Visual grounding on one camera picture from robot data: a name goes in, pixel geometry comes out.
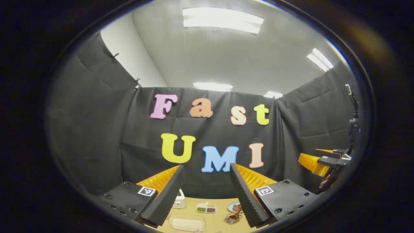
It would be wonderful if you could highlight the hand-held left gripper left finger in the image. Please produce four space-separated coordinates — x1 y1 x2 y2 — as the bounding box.
97 164 185 228

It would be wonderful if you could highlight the metal wire chopstick holder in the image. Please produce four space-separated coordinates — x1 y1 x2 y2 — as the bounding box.
224 213 242 225

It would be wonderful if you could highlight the white divided bean dish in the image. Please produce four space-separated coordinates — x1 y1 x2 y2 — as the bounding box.
196 202 217 214

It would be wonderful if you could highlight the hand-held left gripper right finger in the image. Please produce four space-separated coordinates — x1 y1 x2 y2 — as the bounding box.
229 163 319 228

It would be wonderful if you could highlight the white toaster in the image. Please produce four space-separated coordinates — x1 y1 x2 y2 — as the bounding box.
172 189 187 209

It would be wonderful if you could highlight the clear rice container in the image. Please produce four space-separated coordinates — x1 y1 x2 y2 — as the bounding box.
168 213 206 232

